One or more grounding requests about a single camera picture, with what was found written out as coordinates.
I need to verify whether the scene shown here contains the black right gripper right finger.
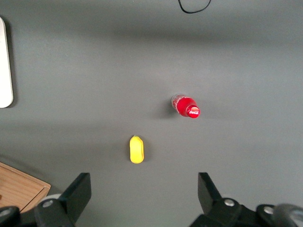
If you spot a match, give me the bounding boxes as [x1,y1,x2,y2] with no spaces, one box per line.
[189,172,258,227]

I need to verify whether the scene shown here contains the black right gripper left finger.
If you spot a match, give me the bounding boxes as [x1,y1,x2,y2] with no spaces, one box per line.
[34,172,92,227]

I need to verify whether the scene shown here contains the white rectangular tray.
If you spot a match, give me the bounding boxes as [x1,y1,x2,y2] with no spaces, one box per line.
[0,16,14,109]

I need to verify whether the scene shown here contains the wooden drawer cabinet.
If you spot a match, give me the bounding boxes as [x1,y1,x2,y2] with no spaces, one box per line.
[0,161,52,214]

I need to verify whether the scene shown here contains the yellow lemon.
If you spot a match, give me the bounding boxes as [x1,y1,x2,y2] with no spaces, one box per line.
[129,135,145,165]

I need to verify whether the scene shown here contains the red cola bottle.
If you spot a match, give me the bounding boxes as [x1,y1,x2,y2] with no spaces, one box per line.
[170,93,201,120]

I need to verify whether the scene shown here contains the black looped table cable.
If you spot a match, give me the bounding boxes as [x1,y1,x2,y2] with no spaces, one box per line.
[177,0,212,14]

